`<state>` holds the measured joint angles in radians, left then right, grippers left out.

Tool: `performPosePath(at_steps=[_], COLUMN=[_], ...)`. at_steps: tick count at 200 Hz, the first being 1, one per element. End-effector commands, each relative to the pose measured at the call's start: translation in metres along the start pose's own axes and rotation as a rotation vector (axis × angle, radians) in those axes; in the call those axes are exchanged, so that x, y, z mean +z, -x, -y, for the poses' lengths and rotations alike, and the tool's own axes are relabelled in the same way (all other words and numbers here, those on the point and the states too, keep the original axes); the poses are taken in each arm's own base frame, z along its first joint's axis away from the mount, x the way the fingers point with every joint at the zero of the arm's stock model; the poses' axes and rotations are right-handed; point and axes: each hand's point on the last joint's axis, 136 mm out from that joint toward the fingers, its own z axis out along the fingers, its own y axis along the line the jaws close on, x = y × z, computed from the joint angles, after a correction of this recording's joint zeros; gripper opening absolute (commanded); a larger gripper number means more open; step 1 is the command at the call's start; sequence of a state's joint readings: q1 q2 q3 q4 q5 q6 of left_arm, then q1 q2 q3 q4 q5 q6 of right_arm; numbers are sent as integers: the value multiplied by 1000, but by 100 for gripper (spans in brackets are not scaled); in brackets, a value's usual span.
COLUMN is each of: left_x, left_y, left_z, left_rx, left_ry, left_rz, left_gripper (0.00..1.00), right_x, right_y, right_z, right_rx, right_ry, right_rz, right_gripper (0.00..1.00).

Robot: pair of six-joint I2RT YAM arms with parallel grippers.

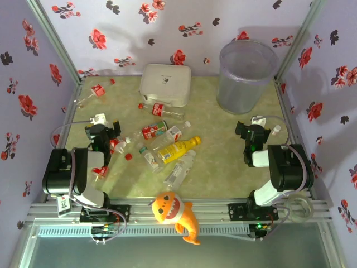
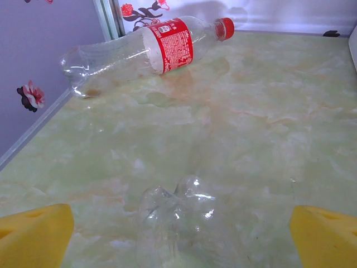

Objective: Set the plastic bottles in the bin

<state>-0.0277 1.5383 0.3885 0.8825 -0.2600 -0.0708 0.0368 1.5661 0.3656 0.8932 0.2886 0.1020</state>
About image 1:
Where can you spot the clear bottle red label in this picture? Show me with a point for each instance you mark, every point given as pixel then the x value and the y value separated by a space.
pixel 97 90
pixel 99 171

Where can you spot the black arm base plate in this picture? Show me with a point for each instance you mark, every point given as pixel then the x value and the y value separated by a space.
pixel 237 212
pixel 122 212

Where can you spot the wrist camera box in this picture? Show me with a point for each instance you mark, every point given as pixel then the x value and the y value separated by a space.
pixel 258 120
pixel 99 118

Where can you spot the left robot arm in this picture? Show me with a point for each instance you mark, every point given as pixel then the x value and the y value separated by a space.
pixel 60 173

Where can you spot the white paper tag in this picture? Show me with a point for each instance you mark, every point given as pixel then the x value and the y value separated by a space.
pixel 63 206

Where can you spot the yellow plastic bottle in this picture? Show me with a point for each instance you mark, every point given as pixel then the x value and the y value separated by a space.
pixel 174 149

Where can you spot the clear cola bottle red cap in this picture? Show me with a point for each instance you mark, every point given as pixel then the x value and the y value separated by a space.
pixel 157 109

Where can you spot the grey mesh waste bin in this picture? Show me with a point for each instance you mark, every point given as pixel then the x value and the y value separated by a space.
pixel 240 92

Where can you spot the orange shark plush toy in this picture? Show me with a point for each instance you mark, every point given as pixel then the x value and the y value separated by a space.
pixel 167 208

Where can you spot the small white bottle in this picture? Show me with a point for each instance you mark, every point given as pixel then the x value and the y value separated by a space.
pixel 276 129

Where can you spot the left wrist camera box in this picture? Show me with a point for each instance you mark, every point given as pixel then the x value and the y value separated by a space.
pixel 99 118

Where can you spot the aluminium frame rail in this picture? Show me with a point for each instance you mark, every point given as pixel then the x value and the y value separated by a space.
pixel 212 212
pixel 287 111
pixel 69 111

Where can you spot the aluminium frame post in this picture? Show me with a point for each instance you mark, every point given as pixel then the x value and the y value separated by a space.
pixel 298 42
pixel 57 42

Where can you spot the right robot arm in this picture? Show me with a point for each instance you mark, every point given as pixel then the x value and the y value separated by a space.
pixel 287 167

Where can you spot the clear bottle orange print label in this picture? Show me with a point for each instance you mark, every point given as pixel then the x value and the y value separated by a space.
pixel 152 160

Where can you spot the white label bottle white cap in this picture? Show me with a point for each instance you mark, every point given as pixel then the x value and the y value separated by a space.
pixel 174 133

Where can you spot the white zipped case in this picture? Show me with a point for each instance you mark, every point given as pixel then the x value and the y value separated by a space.
pixel 167 83

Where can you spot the red label bottle white top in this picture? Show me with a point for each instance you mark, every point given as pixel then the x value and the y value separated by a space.
pixel 115 143

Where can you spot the small circuit board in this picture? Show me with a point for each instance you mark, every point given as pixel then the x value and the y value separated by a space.
pixel 260 227
pixel 103 230

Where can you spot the bottle with red green label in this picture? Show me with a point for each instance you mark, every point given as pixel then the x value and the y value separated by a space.
pixel 154 129

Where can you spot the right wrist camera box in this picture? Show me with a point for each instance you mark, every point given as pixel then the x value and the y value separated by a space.
pixel 258 120

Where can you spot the clear bottle white label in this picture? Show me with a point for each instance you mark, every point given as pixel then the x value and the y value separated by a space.
pixel 178 170

